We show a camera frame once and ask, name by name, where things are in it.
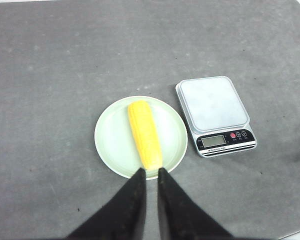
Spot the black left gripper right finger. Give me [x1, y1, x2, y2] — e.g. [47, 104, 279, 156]
[157, 167, 234, 240]

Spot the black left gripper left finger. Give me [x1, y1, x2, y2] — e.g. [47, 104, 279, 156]
[66, 168, 147, 240]

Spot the yellow corn cob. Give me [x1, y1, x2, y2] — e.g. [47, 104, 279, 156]
[127, 100, 163, 171]

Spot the light green plate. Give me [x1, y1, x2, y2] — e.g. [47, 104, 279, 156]
[94, 95, 188, 179]

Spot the silver digital kitchen scale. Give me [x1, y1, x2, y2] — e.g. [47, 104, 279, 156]
[175, 76, 258, 158]

